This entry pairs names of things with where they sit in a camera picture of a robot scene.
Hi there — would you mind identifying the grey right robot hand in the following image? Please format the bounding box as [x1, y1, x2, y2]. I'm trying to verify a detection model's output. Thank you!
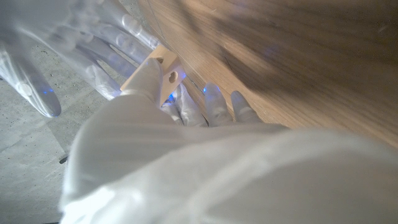
[0, 0, 162, 118]

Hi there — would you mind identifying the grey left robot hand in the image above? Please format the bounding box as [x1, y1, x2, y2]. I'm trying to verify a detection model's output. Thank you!
[58, 57, 398, 224]

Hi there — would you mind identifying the wooden block with holes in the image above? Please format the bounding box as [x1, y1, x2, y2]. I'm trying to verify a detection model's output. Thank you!
[119, 44, 187, 106]

